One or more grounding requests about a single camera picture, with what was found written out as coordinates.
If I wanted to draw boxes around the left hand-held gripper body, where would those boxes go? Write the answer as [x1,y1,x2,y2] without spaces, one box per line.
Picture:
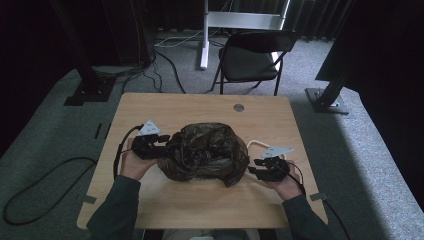
[131,119,161,160]

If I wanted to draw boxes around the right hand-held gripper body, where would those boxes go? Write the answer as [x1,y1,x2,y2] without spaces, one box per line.
[260,146,294,183]

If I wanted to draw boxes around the black plastic trash bag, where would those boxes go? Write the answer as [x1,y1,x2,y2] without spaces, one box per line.
[157,122,250,188]

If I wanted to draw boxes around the person's left hand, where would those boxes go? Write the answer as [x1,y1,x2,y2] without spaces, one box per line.
[120,138,160,182]

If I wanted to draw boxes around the person's right hand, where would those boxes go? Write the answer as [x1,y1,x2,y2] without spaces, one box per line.
[270,161,303,202]

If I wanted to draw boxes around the black metal stand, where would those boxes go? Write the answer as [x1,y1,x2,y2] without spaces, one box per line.
[305,66,354,115]
[49,0,116,107]

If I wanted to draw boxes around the black folding chair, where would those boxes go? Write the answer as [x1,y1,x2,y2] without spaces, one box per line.
[210,29,298,97]

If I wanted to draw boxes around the dark curtain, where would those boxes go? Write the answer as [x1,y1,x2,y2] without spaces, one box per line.
[229,0,338,42]

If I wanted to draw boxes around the left hand-held gripper cable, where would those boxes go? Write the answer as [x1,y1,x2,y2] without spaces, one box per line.
[113,124,144,181]

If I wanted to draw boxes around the hand-held gripper cable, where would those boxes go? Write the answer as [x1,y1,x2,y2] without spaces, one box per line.
[113,124,144,181]
[285,162,351,240]

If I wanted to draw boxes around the right hand-held gripper cable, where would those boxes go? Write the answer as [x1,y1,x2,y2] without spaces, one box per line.
[285,162,351,240]

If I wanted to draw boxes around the white floor cable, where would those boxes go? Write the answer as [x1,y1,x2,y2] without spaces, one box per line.
[154,29,205,48]

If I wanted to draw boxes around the black looped floor cable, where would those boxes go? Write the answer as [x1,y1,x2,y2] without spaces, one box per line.
[2,157,98,226]

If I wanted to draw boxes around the white metal stand frame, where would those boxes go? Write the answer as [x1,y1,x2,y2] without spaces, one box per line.
[199,0,291,70]

